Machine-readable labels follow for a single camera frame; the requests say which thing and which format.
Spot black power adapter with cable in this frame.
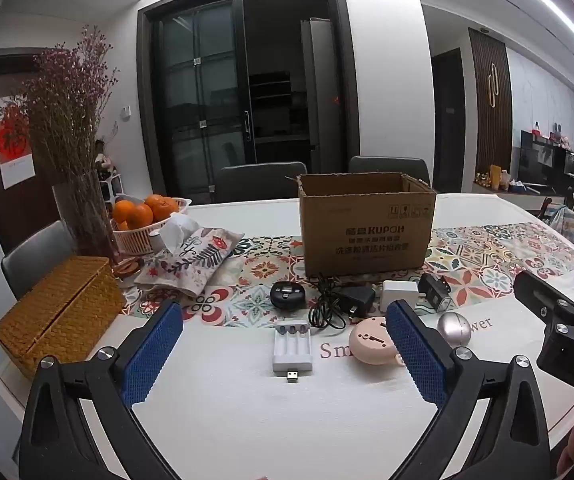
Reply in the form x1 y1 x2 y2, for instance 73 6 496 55
308 272 377 331

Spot light grey dining chair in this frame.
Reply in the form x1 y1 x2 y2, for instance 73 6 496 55
1 220 75 301

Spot brown cardboard box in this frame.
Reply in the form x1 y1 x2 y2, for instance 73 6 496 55
297 171 438 277

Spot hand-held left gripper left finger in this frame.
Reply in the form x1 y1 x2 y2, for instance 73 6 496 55
14 300 185 480

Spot small brown round object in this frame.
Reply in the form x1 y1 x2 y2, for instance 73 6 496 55
114 257 143 279

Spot glass vase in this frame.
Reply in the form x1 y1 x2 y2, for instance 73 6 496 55
52 170 118 261

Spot white television cabinet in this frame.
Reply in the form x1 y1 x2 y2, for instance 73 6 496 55
472 180 568 211

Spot white tissue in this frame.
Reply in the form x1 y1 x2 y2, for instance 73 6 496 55
159 212 200 256

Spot silver egg-shaped object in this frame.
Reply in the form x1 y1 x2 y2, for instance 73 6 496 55
437 311 471 347

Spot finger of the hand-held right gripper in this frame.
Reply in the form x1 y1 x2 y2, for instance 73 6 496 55
513 270 574 333

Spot white shelf rack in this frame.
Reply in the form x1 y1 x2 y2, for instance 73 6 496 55
98 170 124 198

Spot floral fabric tissue cover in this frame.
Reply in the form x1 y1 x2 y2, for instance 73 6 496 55
134 227 245 297

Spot white charger cube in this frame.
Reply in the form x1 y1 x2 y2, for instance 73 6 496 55
380 280 420 313

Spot red wall calendar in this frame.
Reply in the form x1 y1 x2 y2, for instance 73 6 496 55
0 97 35 191

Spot black sliding glass door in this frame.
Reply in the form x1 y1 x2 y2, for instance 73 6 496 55
137 0 360 206

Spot dark hallway door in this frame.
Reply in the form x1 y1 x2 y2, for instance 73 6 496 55
431 49 468 193

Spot plush toy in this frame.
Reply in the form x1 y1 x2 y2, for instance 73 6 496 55
94 140 115 172

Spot black television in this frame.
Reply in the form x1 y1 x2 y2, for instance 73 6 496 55
519 130 574 196

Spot black round device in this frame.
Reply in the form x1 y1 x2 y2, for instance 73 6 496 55
270 281 306 309

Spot grey refrigerator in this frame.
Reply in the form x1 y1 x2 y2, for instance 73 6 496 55
301 17 348 176

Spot dried pink flowers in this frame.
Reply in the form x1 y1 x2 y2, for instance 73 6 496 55
17 25 120 186

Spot black charger plug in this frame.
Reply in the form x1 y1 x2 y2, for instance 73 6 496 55
418 272 450 313

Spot pink round object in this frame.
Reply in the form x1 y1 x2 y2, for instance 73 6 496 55
348 316 405 366

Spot white battery charger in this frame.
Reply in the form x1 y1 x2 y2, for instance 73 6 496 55
273 322 314 384

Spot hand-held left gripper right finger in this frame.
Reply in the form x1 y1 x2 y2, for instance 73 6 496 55
384 299 552 480

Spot wooden chair with cloth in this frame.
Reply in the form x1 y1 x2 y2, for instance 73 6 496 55
537 197 574 251

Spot white fruit basket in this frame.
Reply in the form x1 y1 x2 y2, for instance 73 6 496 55
111 197 192 256

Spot woven wicker box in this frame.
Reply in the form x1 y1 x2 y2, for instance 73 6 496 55
0 256 127 380

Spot dark grey dining chair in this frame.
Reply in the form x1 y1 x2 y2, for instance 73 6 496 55
215 162 308 204
348 156 431 188

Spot patterned table runner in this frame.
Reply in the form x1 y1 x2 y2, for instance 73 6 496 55
122 220 574 328

